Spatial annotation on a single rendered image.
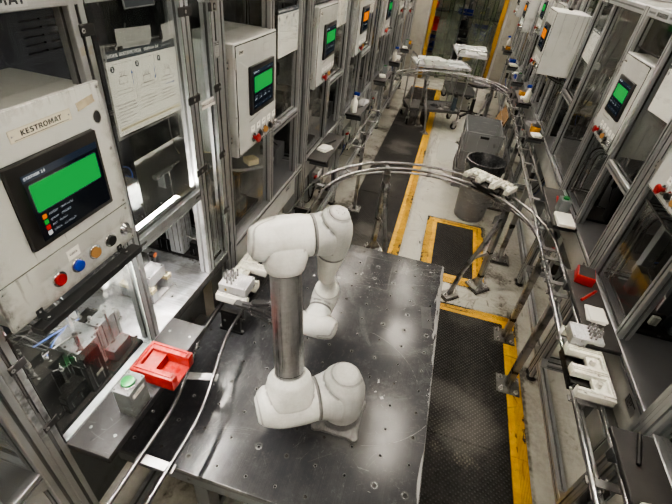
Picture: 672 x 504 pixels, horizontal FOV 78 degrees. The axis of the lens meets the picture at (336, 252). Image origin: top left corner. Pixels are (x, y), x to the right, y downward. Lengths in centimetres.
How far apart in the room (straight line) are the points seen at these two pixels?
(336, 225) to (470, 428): 176
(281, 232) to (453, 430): 178
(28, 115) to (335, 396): 115
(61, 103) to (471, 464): 235
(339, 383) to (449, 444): 121
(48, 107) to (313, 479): 132
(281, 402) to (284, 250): 53
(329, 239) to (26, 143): 75
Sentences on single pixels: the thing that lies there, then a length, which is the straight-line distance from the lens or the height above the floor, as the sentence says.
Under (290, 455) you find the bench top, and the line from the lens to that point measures 165.
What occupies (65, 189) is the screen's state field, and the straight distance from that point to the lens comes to 114.
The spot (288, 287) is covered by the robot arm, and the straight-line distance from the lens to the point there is 127.
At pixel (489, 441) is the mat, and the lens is 268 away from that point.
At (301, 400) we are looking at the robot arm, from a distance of 147.
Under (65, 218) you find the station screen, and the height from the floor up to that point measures 157.
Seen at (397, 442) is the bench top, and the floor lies 68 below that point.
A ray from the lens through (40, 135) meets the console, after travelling 111.
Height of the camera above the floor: 216
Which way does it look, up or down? 37 degrees down
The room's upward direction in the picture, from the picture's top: 7 degrees clockwise
